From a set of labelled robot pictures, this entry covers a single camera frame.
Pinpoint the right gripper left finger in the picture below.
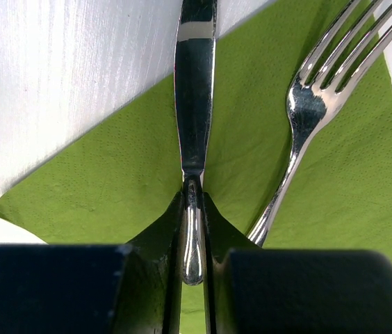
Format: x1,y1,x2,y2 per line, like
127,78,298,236
0,193,183,333

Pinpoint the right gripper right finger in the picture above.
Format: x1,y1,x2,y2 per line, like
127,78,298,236
202,193,392,333

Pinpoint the silver fork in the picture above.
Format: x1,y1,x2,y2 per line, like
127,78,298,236
247,1,392,247

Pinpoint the silver table knife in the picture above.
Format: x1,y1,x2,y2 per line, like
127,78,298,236
174,1,218,285

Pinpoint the green paper napkin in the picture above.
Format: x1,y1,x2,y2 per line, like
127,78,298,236
0,1,392,261

